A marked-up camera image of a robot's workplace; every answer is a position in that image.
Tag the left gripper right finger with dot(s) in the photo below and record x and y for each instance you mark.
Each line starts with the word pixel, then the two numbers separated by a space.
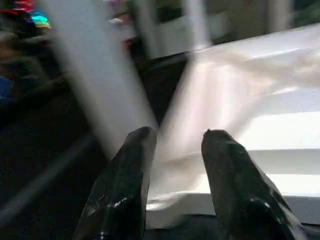
pixel 240 195

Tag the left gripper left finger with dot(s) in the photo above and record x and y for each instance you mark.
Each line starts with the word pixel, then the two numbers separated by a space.
pixel 120 195

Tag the white plastic table top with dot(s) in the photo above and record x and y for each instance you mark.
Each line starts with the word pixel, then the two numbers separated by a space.
pixel 250 115

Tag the white plastic table leg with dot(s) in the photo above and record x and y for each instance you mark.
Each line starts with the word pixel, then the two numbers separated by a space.
pixel 95 70

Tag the black work mat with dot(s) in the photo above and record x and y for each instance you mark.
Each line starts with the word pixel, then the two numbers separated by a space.
pixel 45 150

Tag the white drawer cabinet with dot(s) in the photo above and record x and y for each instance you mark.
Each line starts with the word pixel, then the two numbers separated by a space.
pixel 175 25

